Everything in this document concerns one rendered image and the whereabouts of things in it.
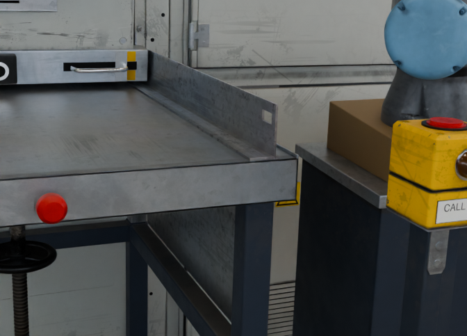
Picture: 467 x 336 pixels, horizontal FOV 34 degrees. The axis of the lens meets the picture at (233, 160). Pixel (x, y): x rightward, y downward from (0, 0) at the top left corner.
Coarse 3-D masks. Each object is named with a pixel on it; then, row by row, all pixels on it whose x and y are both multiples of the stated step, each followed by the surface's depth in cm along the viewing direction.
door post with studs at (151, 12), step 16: (144, 0) 151; (160, 0) 152; (144, 16) 152; (160, 16) 153; (144, 32) 153; (160, 32) 154; (160, 48) 154; (160, 288) 168; (160, 304) 169; (160, 320) 170
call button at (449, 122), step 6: (432, 120) 77; (438, 120) 77; (444, 120) 77; (450, 120) 78; (456, 120) 78; (462, 120) 78; (438, 126) 76; (444, 126) 76; (450, 126) 76; (456, 126) 76; (462, 126) 76
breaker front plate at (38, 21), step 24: (24, 0) 130; (48, 0) 132; (72, 0) 134; (96, 0) 135; (120, 0) 137; (0, 24) 130; (24, 24) 132; (48, 24) 133; (72, 24) 135; (96, 24) 137; (120, 24) 138; (0, 48) 132; (24, 48) 133; (48, 48) 135; (72, 48) 136; (96, 48) 138; (120, 48) 140
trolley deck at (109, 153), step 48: (0, 96) 129; (48, 96) 130; (96, 96) 132; (144, 96) 133; (0, 144) 96; (48, 144) 97; (96, 144) 98; (144, 144) 98; (192, 144) 99; (0, 192) 81; (48, 192) 83; (96, 192) 85; (144, 192) 88; (192, 192) 90; (240, 192) 92; (288, 192) 95
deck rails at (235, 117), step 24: (168, 72) 131; (192, 72) 119; (168, 96) 132; (192, 96) 120; (216, 96) 110; (240, 96) 101; (192, 120) 112; (216, 120) 111; (240, 120) 102; (264, 120) 95; (240, 144) 99; (264, 144) 95
